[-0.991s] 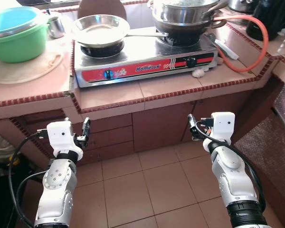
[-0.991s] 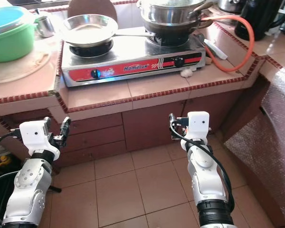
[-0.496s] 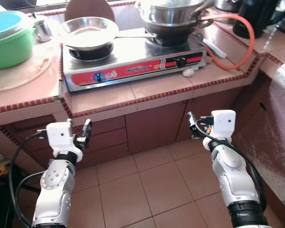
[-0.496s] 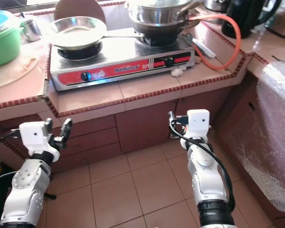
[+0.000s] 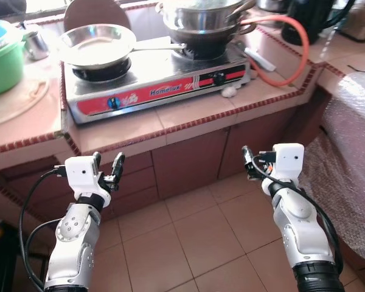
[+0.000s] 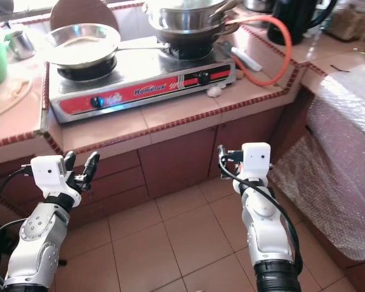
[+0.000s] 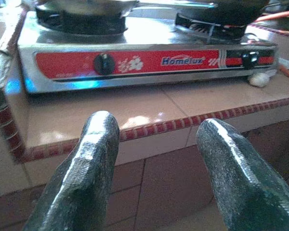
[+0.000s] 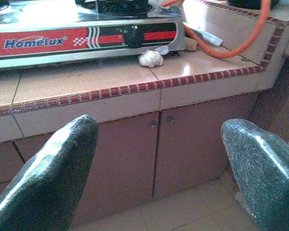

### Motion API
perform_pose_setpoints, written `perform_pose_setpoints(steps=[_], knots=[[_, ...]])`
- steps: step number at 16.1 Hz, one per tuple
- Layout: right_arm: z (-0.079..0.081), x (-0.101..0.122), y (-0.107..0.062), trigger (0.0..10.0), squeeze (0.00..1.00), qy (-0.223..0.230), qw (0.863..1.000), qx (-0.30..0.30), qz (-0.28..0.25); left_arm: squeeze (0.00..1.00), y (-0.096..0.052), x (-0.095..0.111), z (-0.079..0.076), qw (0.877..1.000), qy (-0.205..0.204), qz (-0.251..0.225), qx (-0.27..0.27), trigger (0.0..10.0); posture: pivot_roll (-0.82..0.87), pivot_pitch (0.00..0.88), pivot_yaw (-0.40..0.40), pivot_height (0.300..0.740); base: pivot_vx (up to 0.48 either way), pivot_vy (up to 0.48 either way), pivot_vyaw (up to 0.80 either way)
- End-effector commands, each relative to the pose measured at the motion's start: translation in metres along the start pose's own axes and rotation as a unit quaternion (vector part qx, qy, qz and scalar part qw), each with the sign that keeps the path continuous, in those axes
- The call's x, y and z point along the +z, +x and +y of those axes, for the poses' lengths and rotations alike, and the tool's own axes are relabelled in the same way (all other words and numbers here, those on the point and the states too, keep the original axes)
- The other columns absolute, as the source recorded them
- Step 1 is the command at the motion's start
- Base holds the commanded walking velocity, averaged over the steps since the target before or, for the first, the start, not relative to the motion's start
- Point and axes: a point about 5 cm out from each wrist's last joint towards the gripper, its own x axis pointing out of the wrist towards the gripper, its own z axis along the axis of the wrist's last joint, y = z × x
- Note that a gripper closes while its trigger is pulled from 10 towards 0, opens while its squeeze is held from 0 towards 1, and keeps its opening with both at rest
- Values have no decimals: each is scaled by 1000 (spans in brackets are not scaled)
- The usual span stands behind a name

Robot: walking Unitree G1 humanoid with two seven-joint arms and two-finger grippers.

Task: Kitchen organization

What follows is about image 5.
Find shiny steel steamer pot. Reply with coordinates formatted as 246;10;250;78
155;0;256;32

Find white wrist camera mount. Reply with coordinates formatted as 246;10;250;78
64;155;112;207
272;144;305;183

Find white stick lighter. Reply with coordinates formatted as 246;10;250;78
243;47;277;72

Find black kettle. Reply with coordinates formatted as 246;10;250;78
281;0;356;46

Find green plastic basin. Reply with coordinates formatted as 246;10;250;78
0;33;26;98

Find white garlic bulb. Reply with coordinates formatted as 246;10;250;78
222;85;239;99

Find round beige mat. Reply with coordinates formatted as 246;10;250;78
0;78;50;128

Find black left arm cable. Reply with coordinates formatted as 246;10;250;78
18;169;64;292

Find steel red gas stove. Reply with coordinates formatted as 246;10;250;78
61;43;253;125

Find round brown wooden board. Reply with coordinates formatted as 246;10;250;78
64;0;131;31

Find steel frying pan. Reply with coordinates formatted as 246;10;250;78
59;23;186;69

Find clear bubble wrap sheet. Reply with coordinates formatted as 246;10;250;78
298;67;365;262

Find orange gas hose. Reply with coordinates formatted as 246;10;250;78
240;15;310;87

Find clear jar brown contents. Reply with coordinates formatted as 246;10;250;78
341;0;365;40

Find dark steel wok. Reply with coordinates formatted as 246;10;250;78
164;21;259;54

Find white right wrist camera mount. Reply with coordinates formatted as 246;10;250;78
272;144;305;183

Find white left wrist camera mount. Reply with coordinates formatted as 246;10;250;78
64;155;112;207

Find small steel cup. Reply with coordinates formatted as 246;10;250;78
21;27;52;61

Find blue plastic lid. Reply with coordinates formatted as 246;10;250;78
0;19;22;55

